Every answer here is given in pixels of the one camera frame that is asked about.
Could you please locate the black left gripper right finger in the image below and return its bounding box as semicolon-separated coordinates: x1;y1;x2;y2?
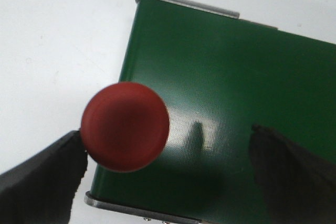
249;124;335;223

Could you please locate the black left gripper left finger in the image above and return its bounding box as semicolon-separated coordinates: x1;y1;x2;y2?
1;131;88;223

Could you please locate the red mushroom push button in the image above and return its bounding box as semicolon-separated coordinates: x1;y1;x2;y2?
80;82;170;173

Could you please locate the green conveyor belt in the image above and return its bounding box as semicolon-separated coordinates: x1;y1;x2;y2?
85;0;335;223

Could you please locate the aluminium conveyor frame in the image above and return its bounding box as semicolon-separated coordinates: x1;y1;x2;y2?
85;0;275;223

